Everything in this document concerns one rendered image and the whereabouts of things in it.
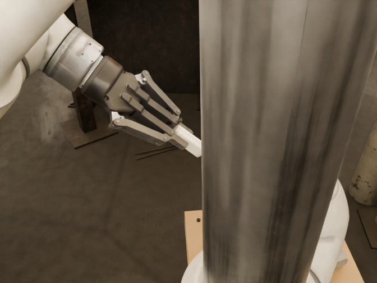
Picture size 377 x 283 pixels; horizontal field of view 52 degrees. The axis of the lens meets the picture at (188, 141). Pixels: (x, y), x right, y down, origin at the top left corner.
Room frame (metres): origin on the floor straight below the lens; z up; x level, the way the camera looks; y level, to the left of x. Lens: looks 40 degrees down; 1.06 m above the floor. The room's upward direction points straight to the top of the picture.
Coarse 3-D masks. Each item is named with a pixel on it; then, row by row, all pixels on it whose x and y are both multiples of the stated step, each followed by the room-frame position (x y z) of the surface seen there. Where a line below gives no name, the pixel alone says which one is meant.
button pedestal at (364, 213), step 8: (360, 216) 0.84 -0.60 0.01; (368, 216) 0.84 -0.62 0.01; (376, 216) 0.83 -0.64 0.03; (368, 224) 0.81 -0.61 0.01; (376, 224) 0.81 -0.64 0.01; (368, 232) 0.78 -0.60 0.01; (376, 232) 0.78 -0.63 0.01; (368, 240) 0.75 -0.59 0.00; (376, 240) 0.74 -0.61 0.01; (376, 248) 0.72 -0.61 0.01
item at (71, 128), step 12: (72, 12) 1.33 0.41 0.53; (72, 96) 1.35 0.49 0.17; (84, 96) 1.32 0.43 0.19; (84, 108) 1.31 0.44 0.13; (72, 120) 1.39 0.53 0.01; (84, 120) 1.31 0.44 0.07; (96, 120) 1.39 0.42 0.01; (108, 120) 1.39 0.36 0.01; (72, 132) 1.31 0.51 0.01; (84, 132) 1.30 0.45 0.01; (96, 132) 1.31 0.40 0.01; (108, 132) 1.31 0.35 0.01; (72, 144) 1.22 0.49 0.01; (84, 144) 1.23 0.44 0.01
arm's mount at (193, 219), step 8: (192, 216) 0.53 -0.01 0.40; (200, 216) 0.53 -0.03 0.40; (192, 224) 0.51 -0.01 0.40; (200, 224) 0.51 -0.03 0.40; (192, 232) 0.48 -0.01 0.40; (200, 232) 0.48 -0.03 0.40; (192, 240) 0.47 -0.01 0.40; (200, 240) 0.46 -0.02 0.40; (344, 240) 0.46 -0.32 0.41; (192, 248) 0.45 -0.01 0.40; (200, 248) 0.45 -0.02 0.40; (344, 248) 0.44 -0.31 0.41; (192, 256) 0.43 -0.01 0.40; (344, 264) 0.40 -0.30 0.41; (352, 264) 0.40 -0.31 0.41; (336, 272) 0.39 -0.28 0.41; (344, 272) 0.39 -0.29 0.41; (352, 272) 0.39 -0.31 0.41; (336, 280) 0.37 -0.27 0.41; (344, 280) 0.37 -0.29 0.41; (352, 280) 0.37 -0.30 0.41; (360, 280) 0.37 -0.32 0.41
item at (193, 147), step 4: (176, 132) 0.51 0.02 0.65; (180, 132) 0.51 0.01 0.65; (180, 136) 0.51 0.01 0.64; (184, 136) 0.51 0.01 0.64; (188, 136) 0.51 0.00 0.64; (188, 140) 0.51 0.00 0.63; (192, 140) 0.51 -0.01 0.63; (188, 144) 0.51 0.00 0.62; (192, 144) 0.51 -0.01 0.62; (196, 144) 0.51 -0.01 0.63; (188, 148) 0.51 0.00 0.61; (192, 148) 0.51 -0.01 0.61; (196, 148) 0.51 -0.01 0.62; (200, 148) 0.51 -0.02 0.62; (192, 152) 0.51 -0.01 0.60; (196, 152) 0.51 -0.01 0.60; (200, 152) 0.51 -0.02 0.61; (196, 156) 0.51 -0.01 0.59
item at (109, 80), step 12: (108, 60) 0.54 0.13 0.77; (96, 72) 0.52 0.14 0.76; (108, 72) 0.52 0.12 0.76; (120, 72) 0.53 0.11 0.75; (96, 84) 0.51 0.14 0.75; (108, 84) 0.51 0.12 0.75; (120, 84) 0.54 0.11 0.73; (96, 96) 0.51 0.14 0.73; (108, 96) 0.51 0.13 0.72; (132, 96) 0.53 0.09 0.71; (108, 108) 0.50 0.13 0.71; (120, 108) 0.50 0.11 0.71; (132, 108) 0.51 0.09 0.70
